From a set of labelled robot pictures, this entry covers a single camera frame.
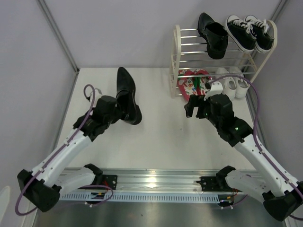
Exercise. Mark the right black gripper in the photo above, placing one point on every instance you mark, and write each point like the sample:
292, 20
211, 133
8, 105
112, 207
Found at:
196, 101

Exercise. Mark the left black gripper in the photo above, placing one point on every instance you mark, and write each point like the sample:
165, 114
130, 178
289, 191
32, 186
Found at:
118, 114

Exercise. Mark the red green flip-flop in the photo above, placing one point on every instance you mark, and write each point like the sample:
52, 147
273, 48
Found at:
187, 85
201, 80

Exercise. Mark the white sneaker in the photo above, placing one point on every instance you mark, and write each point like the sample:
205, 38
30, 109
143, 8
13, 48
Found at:
241, 85
228, 83

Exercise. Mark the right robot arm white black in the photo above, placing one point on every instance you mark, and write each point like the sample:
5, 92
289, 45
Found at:
279, 192

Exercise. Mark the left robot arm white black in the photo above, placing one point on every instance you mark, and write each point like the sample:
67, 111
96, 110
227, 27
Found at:
43, 185

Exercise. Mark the cream shoe rack chrome bars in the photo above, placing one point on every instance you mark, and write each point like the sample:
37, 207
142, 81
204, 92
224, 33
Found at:
189, 52

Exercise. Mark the left black canvas sneaker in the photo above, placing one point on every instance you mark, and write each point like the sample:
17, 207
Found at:
241, 33

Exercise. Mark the black canvas sneaker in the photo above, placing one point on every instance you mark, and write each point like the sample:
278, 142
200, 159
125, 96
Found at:
241, 33
264, 40

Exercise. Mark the right black canvas sneaker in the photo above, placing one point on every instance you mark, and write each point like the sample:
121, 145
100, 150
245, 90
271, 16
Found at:
264, 40

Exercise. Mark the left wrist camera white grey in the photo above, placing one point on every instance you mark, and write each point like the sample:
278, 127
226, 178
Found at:
96, 93

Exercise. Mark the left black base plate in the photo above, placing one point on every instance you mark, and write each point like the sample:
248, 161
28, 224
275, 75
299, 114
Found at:
110, 181

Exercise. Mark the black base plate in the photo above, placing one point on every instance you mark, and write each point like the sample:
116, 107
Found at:
210, 184
110, 181

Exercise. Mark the aluminium mounting rail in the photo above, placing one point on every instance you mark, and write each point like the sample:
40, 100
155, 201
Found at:
157, 180

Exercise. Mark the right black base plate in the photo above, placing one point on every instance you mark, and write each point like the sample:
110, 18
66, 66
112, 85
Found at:
210, 184

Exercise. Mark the slotted grey cable duct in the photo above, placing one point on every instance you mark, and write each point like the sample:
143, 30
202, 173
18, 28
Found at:
147, 197

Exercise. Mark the left aluminium frame post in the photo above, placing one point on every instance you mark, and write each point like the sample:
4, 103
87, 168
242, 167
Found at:
57, 34

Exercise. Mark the aluminium frame post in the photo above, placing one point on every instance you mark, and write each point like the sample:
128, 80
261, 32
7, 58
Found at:
277, 13
57, 34

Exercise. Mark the right aluminium frame post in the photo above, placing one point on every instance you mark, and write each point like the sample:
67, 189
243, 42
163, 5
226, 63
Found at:
277, 13

